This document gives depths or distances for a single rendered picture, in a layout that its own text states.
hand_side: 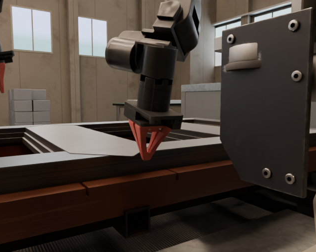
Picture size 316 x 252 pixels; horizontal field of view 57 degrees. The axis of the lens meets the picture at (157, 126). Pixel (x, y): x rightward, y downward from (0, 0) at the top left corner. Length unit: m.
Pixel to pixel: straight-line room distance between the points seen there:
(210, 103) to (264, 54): 1.27
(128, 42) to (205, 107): 1.12
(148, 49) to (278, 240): 0.47
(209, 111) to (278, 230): 0.95
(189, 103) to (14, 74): 8.26
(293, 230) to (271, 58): 0.52
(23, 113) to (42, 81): 2.51
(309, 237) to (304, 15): 0.53
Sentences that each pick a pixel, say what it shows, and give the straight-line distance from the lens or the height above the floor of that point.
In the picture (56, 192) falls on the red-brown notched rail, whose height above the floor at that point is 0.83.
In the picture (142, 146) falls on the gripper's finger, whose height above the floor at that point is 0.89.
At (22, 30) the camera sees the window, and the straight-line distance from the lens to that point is 9.84.
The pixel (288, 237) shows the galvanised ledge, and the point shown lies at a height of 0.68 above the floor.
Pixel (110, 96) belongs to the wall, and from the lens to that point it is 10.48.
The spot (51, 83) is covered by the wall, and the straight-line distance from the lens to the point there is 9.83.
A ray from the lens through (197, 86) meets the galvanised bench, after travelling 1.64.
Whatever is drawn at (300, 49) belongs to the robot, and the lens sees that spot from 0.28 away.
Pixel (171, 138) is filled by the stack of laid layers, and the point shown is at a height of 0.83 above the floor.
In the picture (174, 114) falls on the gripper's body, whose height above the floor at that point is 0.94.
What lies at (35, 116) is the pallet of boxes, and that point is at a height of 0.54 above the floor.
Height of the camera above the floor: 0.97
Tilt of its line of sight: 5 degrees down
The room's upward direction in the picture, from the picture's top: straight up
